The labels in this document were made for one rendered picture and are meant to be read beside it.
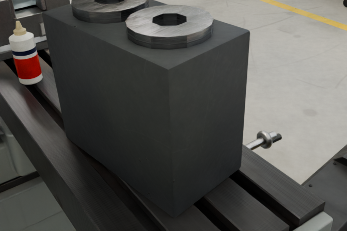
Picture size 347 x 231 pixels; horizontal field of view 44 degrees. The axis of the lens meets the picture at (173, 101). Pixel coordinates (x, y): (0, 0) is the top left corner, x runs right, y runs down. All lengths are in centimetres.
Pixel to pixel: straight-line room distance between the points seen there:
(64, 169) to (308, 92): 215
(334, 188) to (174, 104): 72
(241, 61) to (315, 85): 223
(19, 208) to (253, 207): 55
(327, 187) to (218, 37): 69
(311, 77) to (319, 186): 175
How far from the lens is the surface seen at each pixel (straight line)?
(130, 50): 41
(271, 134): 132
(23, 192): 91
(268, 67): 284
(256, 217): 50
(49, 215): 97
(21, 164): 85
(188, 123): 42
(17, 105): 73
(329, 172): 111
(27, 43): 75
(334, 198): 104
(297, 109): 243
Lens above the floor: 129
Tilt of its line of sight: 32 degrees down
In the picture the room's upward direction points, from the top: 2 degrees counter-clockwise
